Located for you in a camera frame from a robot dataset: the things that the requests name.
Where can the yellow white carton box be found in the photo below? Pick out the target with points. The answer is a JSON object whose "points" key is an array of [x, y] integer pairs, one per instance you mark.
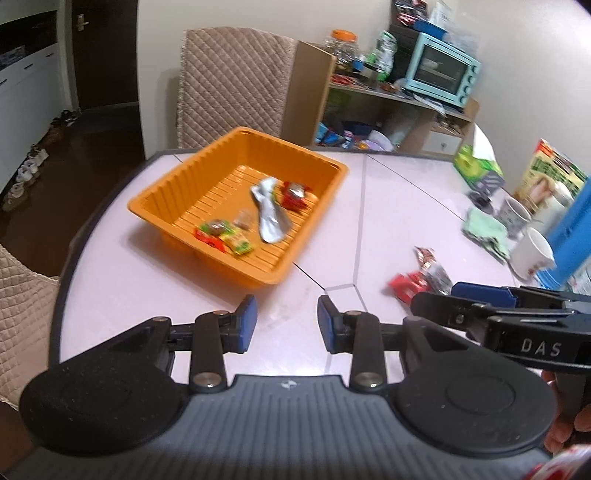
{"points": [[549, 180]]}

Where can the grey phone stand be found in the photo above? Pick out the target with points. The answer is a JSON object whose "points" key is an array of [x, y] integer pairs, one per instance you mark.
{"points": [[487, 187]]}

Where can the white cabinet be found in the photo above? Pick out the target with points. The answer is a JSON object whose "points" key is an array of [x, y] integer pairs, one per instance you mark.
{"points": [[23, 92]]}

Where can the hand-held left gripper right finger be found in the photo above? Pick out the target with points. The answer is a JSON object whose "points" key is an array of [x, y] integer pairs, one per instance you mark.
{"points": [[325, 323]]}

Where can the red cartoon snack packet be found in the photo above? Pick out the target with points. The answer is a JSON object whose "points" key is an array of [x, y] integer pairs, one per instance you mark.
{"points": [[406, 286]]}

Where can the dark grey snack packet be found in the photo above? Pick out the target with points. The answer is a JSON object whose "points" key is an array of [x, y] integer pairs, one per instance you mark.
{"points": [[438, 278]]}

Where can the brown caramel candy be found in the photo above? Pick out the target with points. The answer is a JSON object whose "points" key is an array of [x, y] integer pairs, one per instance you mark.
{"points": [[242, 219]]}

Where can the silver foil wrapper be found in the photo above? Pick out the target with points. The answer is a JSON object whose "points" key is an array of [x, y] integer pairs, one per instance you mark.
{"points": [[270, 217]]}

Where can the wooden shelf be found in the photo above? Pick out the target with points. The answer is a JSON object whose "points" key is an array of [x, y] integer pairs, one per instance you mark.
{"points": [[309, 92]]}

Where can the grey snack packet red top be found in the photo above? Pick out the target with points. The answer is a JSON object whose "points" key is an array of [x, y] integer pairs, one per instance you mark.
{"points": [[425, 257]]}

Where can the green cloth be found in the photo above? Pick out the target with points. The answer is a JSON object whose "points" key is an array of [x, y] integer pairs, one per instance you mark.
{"points": [[485, 230]]}

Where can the beige quilted chair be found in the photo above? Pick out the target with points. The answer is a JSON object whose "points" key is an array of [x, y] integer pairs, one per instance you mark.
{"points": [[231, 87], [18, 323]]}

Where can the blue thermos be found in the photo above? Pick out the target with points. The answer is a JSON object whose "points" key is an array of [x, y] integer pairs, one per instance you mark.
{"points": [[572, 230]]}

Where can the clear jar orange lid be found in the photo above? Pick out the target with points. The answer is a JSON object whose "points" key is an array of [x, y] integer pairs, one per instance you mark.
{"points": [[344, 48]]}

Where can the green snack bag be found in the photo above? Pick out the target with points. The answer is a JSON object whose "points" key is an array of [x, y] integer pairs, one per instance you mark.
{"points": [[385, 50]]}

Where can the yellow candy packet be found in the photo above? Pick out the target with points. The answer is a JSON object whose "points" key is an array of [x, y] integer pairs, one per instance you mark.
{"points": [[240, 243]]}

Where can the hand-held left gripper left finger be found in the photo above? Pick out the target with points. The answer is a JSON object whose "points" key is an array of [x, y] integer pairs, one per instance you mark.
{"points": [[248, 323]]}

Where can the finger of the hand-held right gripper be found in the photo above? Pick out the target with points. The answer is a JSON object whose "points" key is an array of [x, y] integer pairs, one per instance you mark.
{"points": [[443, 310], [482, 294]]}

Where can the green tissue pack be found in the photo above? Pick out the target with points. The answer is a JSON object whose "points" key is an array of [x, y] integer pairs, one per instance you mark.
{"points": [[475, 164]]}

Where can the dark door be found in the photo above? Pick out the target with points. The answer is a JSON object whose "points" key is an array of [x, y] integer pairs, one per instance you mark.
{"points": [[106, 46]]}

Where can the orange plastic tray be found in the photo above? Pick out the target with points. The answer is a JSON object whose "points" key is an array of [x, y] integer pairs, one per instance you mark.
{"points": [[184, 194]]}

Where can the teal toaster oven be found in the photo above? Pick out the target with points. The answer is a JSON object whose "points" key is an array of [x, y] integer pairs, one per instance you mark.
{"points": [[441, 71]]}

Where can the white cartoon mug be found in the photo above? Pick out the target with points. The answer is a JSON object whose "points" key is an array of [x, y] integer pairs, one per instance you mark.
{"points": [[531, 256]]}

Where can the white mug grey pattern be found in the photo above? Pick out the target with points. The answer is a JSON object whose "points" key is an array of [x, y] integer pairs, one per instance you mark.
{"points": [[512, 216]]}

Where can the small red snack packet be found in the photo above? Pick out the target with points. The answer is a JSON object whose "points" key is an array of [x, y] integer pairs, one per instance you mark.
{"points": [[295, 196]]}

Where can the row of shoes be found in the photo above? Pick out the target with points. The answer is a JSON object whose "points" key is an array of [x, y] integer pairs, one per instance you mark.
{"points": [[25, 173]]}

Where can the red green candy wrapper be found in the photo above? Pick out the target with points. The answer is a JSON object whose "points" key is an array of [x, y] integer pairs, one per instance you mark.
{"points": [[210, 234]]}

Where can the person's right hand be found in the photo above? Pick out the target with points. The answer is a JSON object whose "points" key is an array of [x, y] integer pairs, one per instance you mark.
{"points": [[568, 438]]}

